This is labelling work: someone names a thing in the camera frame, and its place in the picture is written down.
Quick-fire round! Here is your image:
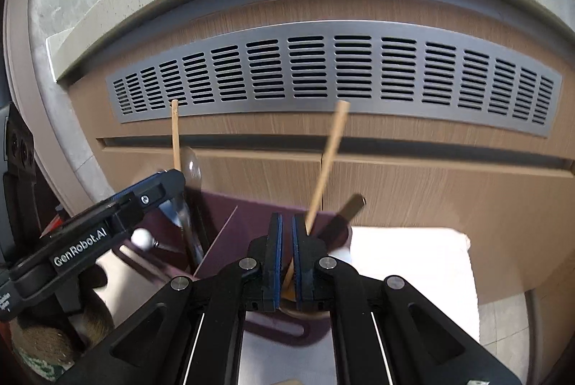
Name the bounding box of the large grey vent grille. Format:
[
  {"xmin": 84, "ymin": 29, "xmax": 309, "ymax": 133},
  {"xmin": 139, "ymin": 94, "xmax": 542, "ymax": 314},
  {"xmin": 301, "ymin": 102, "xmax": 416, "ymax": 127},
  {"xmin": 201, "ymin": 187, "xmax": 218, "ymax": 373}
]
[{"xmin": 105, "ymin": 20, "xmax": 563, "ymax": 139}]

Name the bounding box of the small white ball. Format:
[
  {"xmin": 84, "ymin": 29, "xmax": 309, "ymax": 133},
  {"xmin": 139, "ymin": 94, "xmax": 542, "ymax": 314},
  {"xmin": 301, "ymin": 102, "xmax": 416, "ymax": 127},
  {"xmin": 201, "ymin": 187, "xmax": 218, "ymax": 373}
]
[{"xmin": 132, "ymin": 228, "xmax": 156, "ymax": 252}]

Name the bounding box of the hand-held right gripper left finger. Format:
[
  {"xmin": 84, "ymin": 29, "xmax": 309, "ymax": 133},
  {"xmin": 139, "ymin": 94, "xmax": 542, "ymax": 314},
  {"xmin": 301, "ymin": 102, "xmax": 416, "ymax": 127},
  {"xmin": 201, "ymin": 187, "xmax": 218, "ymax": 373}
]
[{"xmin": 85, "ymin": 212, "xmax": 284, "ymax": 385}]

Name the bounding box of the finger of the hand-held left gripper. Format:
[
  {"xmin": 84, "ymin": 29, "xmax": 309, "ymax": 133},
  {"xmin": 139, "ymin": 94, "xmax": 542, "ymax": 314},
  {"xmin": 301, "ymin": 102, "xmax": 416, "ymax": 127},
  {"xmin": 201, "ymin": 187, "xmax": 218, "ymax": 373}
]
[{"xmin": 110, "ymin": 168, "xmax": 186, "ymax": 228}]

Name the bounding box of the translucent grey spoon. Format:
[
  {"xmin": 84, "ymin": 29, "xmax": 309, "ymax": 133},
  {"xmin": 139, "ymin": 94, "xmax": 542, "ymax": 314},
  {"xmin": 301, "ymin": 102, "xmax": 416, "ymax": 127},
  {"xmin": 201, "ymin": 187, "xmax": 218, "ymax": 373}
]
[{"xmin": 177, "ymin": 146, "xmax": 207, "ymax": 269}]

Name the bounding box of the white table cloth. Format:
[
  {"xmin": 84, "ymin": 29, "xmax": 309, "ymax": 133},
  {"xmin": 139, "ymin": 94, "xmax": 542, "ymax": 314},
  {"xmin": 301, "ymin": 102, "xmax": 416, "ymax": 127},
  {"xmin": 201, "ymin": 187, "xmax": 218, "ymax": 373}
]
[{"xmin": 96, "ymin": 226, "xmax": 479, "ymax": 385}]

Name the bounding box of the wooden spoon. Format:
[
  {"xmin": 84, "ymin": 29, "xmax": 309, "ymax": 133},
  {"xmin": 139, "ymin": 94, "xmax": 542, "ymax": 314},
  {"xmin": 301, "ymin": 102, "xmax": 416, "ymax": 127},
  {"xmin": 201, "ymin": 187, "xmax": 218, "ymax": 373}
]
[{"xmin": 281, "ymin": 301, "xmax": 331, "ymax": 319}]

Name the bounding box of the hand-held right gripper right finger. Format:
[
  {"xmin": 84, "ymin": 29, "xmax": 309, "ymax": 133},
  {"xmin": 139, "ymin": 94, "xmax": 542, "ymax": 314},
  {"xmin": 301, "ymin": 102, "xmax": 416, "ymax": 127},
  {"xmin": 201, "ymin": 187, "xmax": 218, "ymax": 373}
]
[{"xmin": 292, "ymin": 214, "xmax": 522, "ymax": 385}]

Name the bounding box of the dark brown utensil handle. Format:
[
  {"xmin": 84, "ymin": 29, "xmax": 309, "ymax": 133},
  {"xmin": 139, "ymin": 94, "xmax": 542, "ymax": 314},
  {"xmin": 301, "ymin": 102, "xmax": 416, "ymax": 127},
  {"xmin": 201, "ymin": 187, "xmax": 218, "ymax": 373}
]
[{"xmin": 321, "ymin": 194, "xmax": 367, "ymax": 242}]

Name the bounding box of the purple utensil holder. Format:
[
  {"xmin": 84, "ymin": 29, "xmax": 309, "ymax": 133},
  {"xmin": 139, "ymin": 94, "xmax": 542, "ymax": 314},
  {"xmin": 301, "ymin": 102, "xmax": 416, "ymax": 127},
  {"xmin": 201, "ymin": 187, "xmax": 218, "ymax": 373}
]
[{"xmin": 119, "ymin": 187, "xmax": 355, "ymax": 347}]

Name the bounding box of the wooden cabinet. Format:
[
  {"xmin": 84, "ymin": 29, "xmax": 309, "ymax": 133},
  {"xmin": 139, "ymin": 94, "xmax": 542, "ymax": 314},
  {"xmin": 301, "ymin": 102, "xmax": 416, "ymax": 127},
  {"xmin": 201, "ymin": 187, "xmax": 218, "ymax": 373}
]
[{"xmin": 67, "ymin": 0, "xmax": 575, "ymax": 309}]

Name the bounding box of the wooden chopstick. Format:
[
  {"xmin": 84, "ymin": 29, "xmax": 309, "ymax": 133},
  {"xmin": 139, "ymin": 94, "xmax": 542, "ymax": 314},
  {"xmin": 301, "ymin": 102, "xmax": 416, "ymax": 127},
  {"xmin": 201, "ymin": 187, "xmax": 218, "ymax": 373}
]
[
  {"xmin": 283, "ymin": 100, "xmax": 351, "ymax": 282},
  {"xmin": 171, "ymin": 99, "xmax": 181, "ymax": 171}
]

